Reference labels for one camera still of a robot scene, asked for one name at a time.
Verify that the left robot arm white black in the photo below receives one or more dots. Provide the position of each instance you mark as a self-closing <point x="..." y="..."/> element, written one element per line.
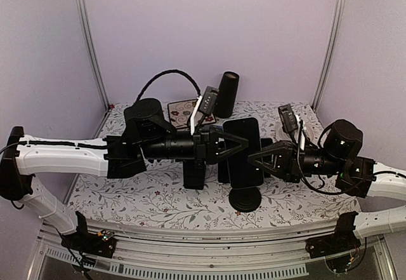
<point x="147" y="136"/>

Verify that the aluminium frame post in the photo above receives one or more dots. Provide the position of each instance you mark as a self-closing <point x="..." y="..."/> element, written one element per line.
<point x="329" y="54"/>
<point x="88" y="39"/>

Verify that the right aluminium frame post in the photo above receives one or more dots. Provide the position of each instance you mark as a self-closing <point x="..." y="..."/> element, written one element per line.
<point x="329" y="54"/>

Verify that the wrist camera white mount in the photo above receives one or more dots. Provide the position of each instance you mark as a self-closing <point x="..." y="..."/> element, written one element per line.
<point x="289" y="127"/>
<point x="205" y="105"/>

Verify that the left aluminium frame post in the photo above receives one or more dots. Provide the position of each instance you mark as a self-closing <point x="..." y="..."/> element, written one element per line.
<point x="88" y="39"/>

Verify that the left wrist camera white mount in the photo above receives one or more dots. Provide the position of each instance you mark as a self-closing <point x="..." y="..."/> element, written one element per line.
<point x="205" y="105"/>

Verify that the floral square ceramic plate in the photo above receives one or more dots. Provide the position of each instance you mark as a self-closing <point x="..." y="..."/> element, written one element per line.
<point x="179" y="113"/>

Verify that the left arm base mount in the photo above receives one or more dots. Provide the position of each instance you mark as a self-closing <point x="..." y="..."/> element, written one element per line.
<point x="101" y="244"/>

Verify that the teal cased dark phone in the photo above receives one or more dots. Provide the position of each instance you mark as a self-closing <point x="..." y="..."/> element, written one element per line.
<point x="243" y="174"/>

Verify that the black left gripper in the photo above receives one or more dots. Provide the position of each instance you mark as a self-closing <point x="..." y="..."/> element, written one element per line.
<point x="206" y="144"/>

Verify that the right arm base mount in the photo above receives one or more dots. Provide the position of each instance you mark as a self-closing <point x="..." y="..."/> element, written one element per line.
<point x="342" y="239"/>

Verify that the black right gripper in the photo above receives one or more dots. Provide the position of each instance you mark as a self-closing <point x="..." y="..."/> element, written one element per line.
<point x="285" y="160"/>

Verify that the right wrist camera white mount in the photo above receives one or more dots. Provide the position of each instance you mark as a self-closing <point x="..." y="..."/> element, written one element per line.
<point x="289" y="127"/>

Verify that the black tall phone holder stand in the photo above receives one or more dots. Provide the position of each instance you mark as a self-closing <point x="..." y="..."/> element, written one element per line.
<point x="245" y="200"/>

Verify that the black cylindrical speaker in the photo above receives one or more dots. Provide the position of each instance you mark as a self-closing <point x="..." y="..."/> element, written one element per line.
<point x="227" y="94"/>

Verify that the blue edged black phone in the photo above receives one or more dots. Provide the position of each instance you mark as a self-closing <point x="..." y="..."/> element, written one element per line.
<point x="265" y="143"/>

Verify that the small black phone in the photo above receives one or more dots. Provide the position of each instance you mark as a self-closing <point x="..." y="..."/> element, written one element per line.
<point x="194" y="173"/>

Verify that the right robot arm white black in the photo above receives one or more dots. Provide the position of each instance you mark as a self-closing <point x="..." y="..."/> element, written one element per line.
<point x="332" y="166"/>

